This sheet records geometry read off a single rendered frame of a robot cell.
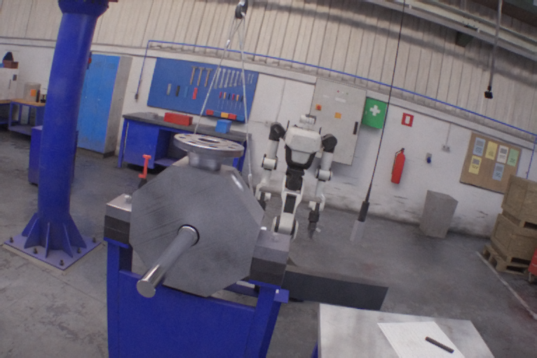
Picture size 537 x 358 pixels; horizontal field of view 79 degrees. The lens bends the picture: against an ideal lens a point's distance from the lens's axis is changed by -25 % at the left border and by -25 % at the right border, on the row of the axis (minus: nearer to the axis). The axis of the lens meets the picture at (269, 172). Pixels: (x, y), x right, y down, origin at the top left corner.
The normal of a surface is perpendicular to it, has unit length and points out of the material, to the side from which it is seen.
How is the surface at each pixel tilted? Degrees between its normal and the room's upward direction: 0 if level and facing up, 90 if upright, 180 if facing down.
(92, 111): 90
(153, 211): 90
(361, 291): 90
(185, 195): 90
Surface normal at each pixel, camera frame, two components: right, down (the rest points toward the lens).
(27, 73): -0.11, 0.18
